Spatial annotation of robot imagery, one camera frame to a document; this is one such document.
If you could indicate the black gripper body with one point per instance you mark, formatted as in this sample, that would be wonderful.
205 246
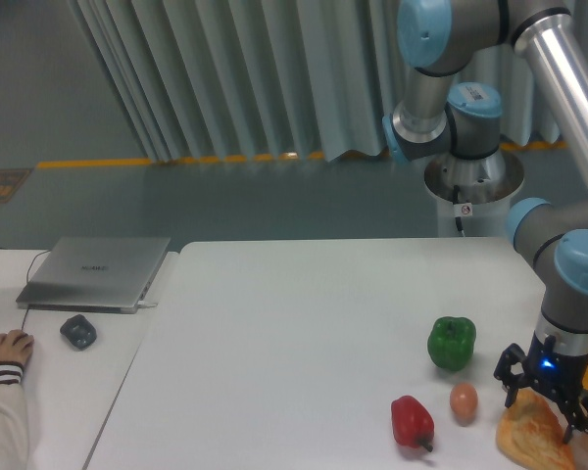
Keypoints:
554 375

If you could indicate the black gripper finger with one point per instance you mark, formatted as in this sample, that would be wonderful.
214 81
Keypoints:
510 372
575 411

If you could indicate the triangular golden bread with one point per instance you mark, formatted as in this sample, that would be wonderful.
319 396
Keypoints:
530 435

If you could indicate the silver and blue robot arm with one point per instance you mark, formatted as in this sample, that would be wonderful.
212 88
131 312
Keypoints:
558 98

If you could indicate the white striped sleeve forearm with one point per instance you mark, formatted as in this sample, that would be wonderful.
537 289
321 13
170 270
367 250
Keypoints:
14 438

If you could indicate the person's hand on mouse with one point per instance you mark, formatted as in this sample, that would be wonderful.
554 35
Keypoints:
16 347

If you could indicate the green bell pepper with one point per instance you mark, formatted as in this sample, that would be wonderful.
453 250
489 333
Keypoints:
450 344

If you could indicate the brown egg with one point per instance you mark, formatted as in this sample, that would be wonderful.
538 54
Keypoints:
464 401

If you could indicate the red bell pepper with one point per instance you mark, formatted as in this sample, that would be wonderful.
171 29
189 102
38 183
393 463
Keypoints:
412 424

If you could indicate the silver closed laptop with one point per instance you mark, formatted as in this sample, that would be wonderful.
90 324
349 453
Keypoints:
97 274

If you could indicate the pale green pleated curtain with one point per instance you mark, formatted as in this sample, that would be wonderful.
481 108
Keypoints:
250 78

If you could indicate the small dark grey controller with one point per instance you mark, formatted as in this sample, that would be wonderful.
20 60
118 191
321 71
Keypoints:
79 332

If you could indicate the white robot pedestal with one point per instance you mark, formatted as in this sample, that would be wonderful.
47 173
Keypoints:
473 198

